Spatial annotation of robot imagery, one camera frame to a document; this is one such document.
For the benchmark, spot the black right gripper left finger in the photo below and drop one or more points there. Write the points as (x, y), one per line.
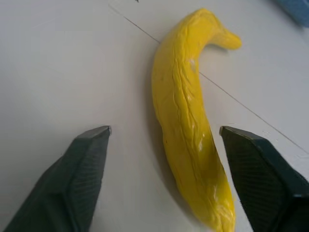
(67, 183)

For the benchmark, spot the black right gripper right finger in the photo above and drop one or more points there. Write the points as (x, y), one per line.
(268, 183)

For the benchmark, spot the yellow banana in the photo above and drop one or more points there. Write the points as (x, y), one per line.
(183, 116)

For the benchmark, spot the blue cloth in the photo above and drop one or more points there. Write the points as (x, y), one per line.
(293, 9)

